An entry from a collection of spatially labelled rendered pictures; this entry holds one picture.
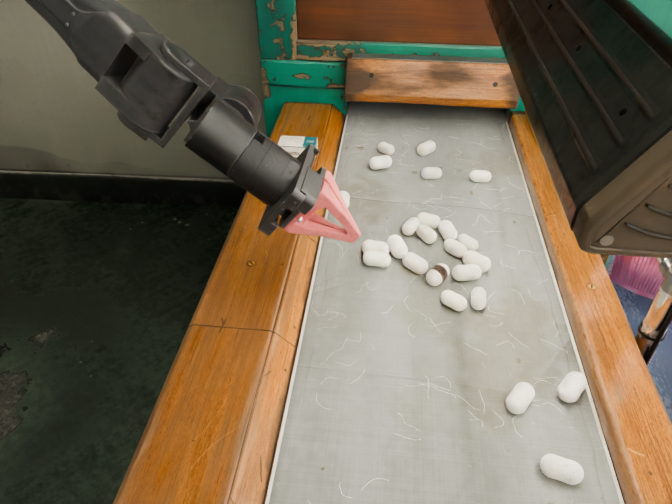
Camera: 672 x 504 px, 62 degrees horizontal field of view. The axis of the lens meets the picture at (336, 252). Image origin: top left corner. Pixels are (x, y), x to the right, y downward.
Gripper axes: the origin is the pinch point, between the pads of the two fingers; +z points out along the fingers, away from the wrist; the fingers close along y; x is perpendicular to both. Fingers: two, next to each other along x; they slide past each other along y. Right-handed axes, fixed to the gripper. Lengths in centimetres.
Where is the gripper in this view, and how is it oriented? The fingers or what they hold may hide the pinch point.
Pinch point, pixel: (351, 234)
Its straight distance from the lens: 60.9
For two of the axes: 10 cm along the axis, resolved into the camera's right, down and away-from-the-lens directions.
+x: -6.3, 5.6, 5.4
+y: 1.2, -6.1, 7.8
